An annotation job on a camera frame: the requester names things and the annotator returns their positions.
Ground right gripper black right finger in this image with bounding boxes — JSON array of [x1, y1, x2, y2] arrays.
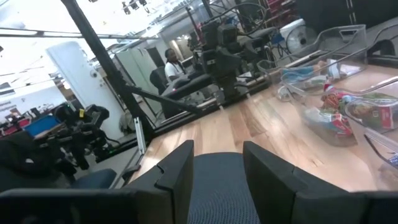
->
[[242, 141, 398, 224]]

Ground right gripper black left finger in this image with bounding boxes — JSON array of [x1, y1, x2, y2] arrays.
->
[[0, 139, 195, 224]]

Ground red and blue granola bar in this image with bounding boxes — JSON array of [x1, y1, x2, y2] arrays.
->
[[303, 107, 355, 138]]

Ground black edge clamp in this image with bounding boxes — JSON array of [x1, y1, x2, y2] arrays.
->
[[121, 164, 142, 183]]

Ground person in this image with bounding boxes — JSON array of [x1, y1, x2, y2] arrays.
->
[[164, 48, 187, 82]]

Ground round dark blue woven placemat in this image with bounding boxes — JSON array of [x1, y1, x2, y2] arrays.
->
[[186, 151, 261, 224]]

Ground black office chair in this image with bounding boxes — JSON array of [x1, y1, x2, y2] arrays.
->
[[149, 66, 169, 95]]

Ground dark blue chair seat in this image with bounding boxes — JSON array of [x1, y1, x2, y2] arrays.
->
[[70, 169, 118, 190]]

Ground white box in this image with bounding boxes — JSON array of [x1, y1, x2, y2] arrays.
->
[[279, 17, 307, 38]]

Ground red storage rack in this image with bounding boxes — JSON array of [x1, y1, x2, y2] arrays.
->
[[266, 0, 296, 20]]

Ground white floor fan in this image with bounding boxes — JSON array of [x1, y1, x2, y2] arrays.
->
[[285, 26, 318, 54]]

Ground pale green partition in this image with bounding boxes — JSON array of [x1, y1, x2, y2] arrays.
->
[[114, 46, 164, 124]]

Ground grey cloth bundle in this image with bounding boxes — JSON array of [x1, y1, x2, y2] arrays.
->
[[119, 111, 137, 134]]

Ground clear plastic bin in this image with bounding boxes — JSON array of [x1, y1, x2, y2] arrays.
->
[[257, 24, 368, 94], [278, 46, 398, 147], [344, 76, 398, 190]]

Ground black room divider panel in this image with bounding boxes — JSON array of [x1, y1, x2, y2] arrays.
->
[[295, 0, 398, 35]]

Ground white door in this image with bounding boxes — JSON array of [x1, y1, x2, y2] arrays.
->
[[46, 40, 125, 141]]

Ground blue tabletop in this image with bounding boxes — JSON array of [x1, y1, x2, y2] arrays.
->
[[24, 114, 62, 137]]

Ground black chair backrest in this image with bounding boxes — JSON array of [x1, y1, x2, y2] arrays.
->
[[0, 130, 74, 191]]

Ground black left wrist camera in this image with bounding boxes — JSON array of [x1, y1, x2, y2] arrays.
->
[[217, 24, 239, 46]]

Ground silver aluminium bracket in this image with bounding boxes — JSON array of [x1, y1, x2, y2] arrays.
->
[[134, 116, 147, 156]]

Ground black aluminium rig frame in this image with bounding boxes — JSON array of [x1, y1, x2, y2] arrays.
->
[[60, 0, 398, 142]]

